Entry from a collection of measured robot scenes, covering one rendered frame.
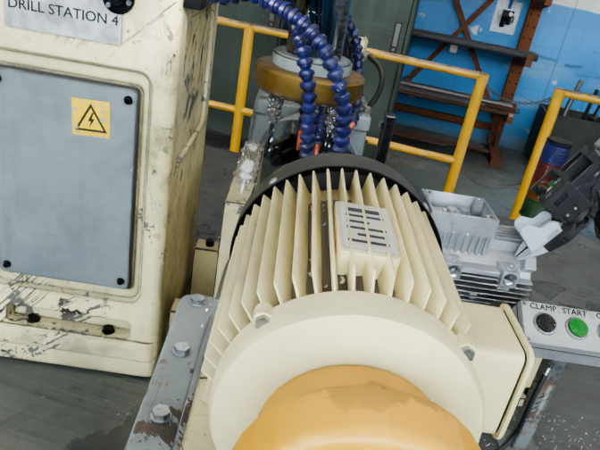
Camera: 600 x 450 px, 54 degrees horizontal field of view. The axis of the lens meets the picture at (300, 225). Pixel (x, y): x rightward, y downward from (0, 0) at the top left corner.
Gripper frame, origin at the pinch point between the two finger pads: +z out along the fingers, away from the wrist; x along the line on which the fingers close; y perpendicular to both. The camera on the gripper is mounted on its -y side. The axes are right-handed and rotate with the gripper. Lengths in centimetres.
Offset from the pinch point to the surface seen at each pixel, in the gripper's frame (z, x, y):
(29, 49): 20, 12, 81
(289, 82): 3, 3, 51
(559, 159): -15.6, -33.0, -8.9
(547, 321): 2.5, 17.4, 0.3
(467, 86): -11, -489, -136
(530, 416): 16.9, 16.2, -13.2
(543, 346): 5.4, 19.6, -0.9
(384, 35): 0, -318, -12
